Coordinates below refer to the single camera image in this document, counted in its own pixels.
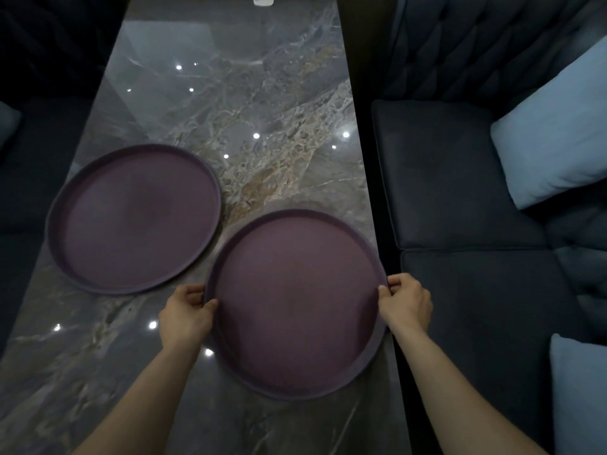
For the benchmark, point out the person's left hand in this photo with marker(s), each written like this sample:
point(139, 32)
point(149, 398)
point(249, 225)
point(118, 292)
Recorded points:
point(182, 317)

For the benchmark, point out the person's right hand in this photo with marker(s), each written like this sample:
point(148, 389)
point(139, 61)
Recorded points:
point(410, 305)

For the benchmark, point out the person's left thumb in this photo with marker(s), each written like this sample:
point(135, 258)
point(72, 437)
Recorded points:
point(207, 308)

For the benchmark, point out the person's right thumb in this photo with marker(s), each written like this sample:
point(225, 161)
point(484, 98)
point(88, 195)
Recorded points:
point(384, 298)

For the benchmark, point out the round purple tray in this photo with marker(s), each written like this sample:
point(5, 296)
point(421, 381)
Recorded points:
point(296, 303)
point(135, 217)

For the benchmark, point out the person's left forearm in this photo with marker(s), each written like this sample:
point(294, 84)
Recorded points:
point(142, 398)

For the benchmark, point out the person's right forearm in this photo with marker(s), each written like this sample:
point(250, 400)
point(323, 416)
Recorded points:
point(455, 393)

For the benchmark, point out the dark blue tufted sofa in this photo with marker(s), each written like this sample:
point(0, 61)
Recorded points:
point(474, 208)

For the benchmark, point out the light blue cushion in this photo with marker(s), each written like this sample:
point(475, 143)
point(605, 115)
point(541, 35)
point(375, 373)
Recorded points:
point(555, 137)
point(581, 398)

